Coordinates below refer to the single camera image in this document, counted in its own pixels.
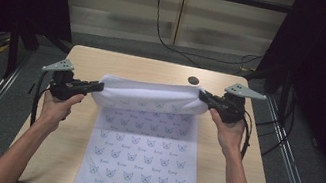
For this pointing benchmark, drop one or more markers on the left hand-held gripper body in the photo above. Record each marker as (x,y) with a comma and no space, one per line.
(62,85)

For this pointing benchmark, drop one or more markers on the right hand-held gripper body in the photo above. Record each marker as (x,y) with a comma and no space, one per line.
(232,109)

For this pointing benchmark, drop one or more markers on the white printed towel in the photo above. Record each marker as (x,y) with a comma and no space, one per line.
(144,149)

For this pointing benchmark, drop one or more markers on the person's left hand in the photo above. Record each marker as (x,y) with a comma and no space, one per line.
(57,110)

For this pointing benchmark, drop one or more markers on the person's right hand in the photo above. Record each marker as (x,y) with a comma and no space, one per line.
(227,135)

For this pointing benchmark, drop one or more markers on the black stand post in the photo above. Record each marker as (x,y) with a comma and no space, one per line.
(13,51)

